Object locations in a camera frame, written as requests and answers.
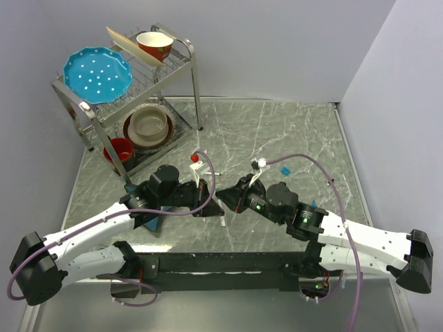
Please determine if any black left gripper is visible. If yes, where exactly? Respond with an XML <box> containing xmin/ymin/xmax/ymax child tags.
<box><xmin>159</xmin><ymin>177</ymin><xmax>224</xmax><ymax>216</ymax></box>

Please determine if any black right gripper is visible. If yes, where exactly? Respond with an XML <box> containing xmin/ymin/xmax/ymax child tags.
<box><xmin>215</xmin><ymin>174</ymin><xmax>285</xmax><ymax>226</ymax></box>

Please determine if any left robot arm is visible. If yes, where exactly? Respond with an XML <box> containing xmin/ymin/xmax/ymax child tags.
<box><xmin>7</xmin><ymin>165</ymin><xmax>224</xmax><ymax>306</ymax></box>

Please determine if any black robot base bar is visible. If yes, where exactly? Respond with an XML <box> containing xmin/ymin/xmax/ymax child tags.
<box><xmin>110</xmin><ymin>251</ymin><xmax>343</xmax><ymax>299</ymax></box>

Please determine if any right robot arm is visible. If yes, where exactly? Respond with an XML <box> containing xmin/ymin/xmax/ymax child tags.
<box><xmin>215</xmin><ymin>174</ymin><xmax>434</xmax><ymax>294</ymax></box>

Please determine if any blue pen cap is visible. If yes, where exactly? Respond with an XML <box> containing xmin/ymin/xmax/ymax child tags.
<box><xmin>281</xmin><ymin>167</ymin><xmax>291</xmax><ymax>175</ymax></box>

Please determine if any blue star shaped dish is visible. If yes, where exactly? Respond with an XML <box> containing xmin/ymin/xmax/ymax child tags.
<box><xmin>120</xmin><ymin>183</ymin><xmax>172</xmax><ymax>232</ymax></box>

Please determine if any beige bowl on rack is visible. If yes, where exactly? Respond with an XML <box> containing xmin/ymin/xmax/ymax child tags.
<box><xmin>130</xmin><ymin>105</ymin><xmax>168</xmax><ymax>141</ymax></box>

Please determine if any red cup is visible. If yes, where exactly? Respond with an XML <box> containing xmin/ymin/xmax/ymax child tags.
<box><xmin>110</xmin><ymin>137</ymin><xmax>135</xmax><ymax>167</ymax></box>

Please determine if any metal dish rack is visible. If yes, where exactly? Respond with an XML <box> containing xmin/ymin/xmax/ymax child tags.
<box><xmin>51</xmin><ymin>24</ymin><xmax>204</xmax><ymax>183</ymax></box>

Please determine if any red and white bowl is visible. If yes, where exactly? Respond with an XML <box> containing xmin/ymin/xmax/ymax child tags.
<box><xmin>136</xmin><ymin>32</ymin><xmax>174</xmax><ymax>62</ymax></box>

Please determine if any blue polka dot plate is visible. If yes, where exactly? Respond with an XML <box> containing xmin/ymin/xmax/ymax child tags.
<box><xmin>63</xmin><ymin>46</ymin><xmax>133</xmax><ymax>104</ymax></box>

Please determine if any beige rectangular plate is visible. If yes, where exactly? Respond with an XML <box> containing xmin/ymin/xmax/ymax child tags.
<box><xmin>106</xmin><ymin>26</ymin><xmax>165</xmax><ymax>67</ymax></box>

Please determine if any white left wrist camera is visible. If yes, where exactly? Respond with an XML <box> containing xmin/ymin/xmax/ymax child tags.
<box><xmin>189</xmin><ymin>154</ymin><xmax>206</xmax><ymax>187</ymax></box>

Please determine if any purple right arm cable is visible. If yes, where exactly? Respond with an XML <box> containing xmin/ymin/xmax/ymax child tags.
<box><xmin>264</xmin><ymin>154</ymin><xmax>364</xmax><ymax>332</ymax></box>

